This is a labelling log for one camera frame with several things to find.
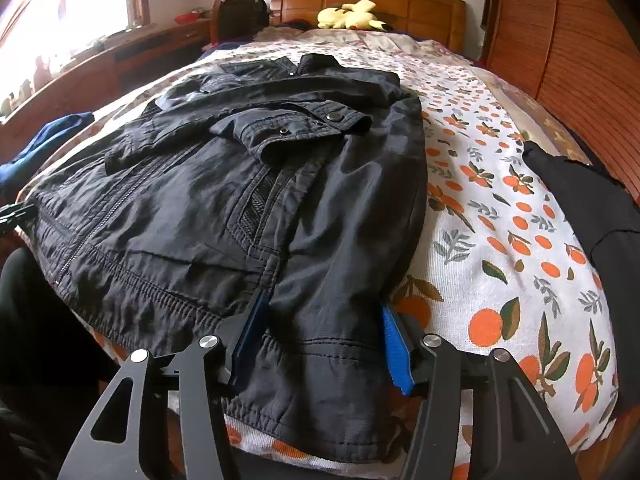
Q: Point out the black garment at right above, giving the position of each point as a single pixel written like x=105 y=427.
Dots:
x=605 y=219

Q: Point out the wooden slatted wardrobe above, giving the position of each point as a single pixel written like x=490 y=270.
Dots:
x=577 y=60

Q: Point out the long wooden window cabinet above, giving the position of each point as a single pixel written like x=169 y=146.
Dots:
x=102 y=79

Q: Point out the dark wooden chair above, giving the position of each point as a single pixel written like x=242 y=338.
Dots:
x=237 y=19

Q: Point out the black zip jacket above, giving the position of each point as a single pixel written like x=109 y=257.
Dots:
x=302 y=180

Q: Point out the window with red frame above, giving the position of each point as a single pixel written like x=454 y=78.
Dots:
x=47 y=35

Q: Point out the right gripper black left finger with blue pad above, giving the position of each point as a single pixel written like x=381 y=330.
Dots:
x=126 y=434

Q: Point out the pale floral quilt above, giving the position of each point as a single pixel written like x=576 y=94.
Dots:
x=389 y=42

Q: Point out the yellow Pikachu plush toy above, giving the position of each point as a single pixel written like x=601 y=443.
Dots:
x=355 y=16

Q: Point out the floral orange bed sheet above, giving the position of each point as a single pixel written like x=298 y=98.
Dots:
x=497 y=264

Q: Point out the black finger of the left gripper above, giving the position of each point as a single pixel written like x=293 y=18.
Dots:
x=13 y=215

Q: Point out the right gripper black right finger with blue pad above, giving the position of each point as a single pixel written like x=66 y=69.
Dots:
x=514 y=436

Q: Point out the folded navy blue garment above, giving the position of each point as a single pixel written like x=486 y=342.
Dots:
x=16 y=173

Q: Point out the red bowl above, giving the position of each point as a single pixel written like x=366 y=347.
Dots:
x=187 y=18

